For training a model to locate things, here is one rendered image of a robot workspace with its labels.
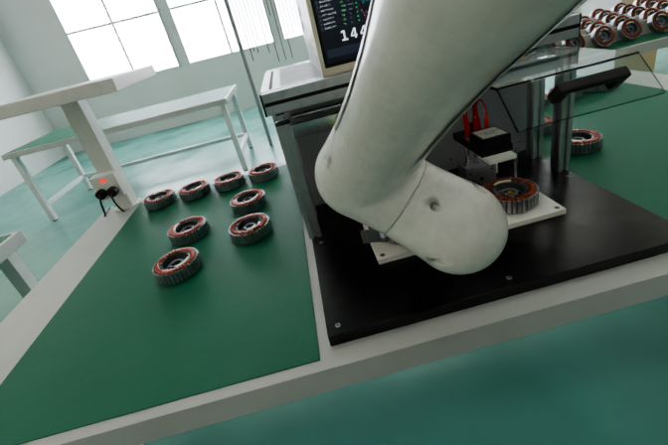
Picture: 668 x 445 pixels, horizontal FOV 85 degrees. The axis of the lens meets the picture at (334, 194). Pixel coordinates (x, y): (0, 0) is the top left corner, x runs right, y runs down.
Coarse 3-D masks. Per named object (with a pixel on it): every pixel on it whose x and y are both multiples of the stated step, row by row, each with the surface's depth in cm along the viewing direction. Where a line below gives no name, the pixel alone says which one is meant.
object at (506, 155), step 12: (456, 132) 92; (480, 132) 82; (492, 132) 80; (504, 132) 79; (468, 144) 84; (480, 144) 79; (492, 144) 79; (504, 144) 79; (468, 156) 90; (480, 156) 80; (492, 156) 79; (504, 156) 78; (516, 156) 78
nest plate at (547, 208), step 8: (544, 200) 78; (552, 200) 77; (536, 208) 76; (544, 208) 75; (552, 208) 75; (560, 208) 74; (512, 216) 75; (520, 216) 75; (528, 216) 74; (536, 216) 73; (544, 216) 73; (552, 216) 74; (512, 224) 73; (520, 224) 73
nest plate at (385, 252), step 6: (366, 228) 83; (372, 246) 77; (378, 246) 76; (384, 246) 76; (390, 246) 75; (396, 246) 75; (402, 246) 74; (378, 252) 74; (384, 252) 74; (390, 252) 73; (396, 252) 73; (402, 252) 73; (408, 252) 72; (378, 258) 73; (384, 258) 72; (390, 258) 72; (396, 258) 73
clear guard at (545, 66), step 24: (552, 48) 75; (576, 48) 71; (528, 72) 63; (552, 72) 60; (576, 72) 58; (648, 72) 58; (504, 96) 58; (528, 96) 58; (576, 96) 57; (600, 96) 57; (624, 96) 57; (648, 96) 56; (528, 120) 56; (552, 120) 56
